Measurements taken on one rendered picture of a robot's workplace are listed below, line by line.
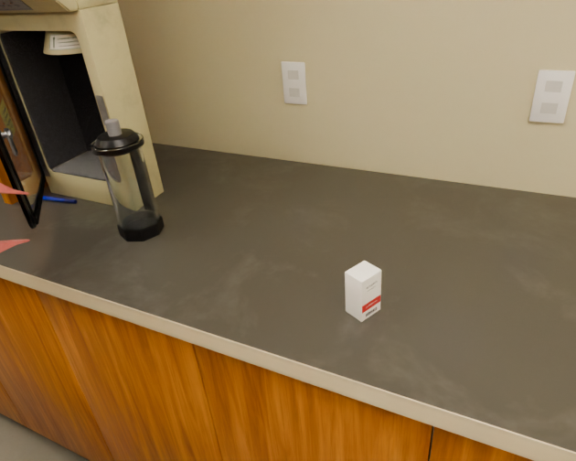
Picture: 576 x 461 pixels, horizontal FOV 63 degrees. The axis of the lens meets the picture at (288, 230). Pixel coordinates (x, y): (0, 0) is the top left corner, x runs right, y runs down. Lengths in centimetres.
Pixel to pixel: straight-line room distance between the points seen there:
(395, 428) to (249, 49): 103
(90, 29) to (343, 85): 62
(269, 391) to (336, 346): 19
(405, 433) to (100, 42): 98
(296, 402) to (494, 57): 85
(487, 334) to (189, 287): 54
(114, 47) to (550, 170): 105
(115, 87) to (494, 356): 95
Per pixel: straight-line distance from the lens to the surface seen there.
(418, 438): 84
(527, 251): 105
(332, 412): 87
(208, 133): 159
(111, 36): 119
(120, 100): 120
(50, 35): 128
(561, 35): 120
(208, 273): 97
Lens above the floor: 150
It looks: 32 degrees down
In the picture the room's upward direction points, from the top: 5 degrees counter-clockwise
